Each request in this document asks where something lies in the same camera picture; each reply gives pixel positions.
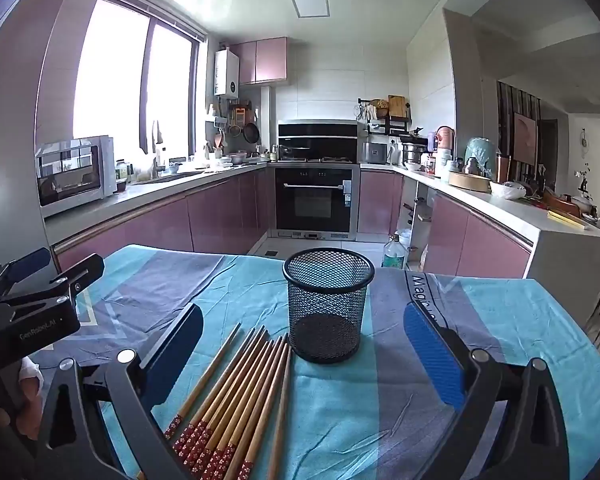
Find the left hand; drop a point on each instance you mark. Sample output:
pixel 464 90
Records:
pixel 28 387

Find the silver toaster box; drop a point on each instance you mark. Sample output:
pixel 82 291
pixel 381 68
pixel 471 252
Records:
pixel 375 153

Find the pink thermos jug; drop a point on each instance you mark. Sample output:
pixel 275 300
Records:
pixel 445 137

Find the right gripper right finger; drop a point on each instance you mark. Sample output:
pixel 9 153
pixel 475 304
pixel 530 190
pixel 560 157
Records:
pixel 437 357

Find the plastic oil bottle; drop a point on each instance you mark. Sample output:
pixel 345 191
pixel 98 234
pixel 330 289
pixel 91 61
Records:
pixel 395 253

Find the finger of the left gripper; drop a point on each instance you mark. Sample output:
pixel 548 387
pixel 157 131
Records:
pixel 69 283
pixel 15 271

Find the black mesh pen holder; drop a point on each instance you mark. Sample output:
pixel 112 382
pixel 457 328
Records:
pixel 326 290

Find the teal covered appliance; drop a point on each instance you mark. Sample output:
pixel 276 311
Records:
pixel 484 152

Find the teal grey tablecloth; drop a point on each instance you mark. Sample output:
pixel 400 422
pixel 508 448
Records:
pixel 365 401

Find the steel rice cooker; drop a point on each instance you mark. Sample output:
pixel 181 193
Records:
pixel 412 153

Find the white plastic bag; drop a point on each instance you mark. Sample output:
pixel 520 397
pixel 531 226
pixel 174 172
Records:
pixel 508 190

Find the round bamboo steamer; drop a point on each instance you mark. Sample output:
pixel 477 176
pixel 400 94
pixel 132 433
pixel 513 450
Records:
pixel 470 182

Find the white microwave oven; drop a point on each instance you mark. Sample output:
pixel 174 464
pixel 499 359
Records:
pixel 74 172

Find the black frying pan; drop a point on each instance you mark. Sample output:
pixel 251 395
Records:
pixel 251 131

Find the bamboo chopstick red end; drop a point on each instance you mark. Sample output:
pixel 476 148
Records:
pixel 259 431
pixel 200 420
pixel 243 443
pixel 193 440
pixel 227 416
pixel 217 465
pixel 202 382

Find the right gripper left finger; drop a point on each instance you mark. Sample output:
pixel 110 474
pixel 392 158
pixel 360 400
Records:
pixel 165 360

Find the pink lower cabinets left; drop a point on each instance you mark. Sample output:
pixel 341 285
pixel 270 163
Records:
pixel 228 213

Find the white water heater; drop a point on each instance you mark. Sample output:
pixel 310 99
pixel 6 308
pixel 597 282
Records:
pixel 226 74

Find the window with dark frame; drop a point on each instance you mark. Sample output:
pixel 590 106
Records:
pixel 137 82

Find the black wall rack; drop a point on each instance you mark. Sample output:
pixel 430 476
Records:
pixel 391 116

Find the black range hood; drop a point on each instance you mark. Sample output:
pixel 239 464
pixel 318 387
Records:
pixel 318 140

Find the pink wall cabinet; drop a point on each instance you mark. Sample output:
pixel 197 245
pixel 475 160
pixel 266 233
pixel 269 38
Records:
pixel 262 61

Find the dark brown wooden chopstick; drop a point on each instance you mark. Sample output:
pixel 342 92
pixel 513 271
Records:
pixel 278 439

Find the black built-in oven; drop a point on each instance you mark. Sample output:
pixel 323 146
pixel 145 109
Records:
pixel 316 200

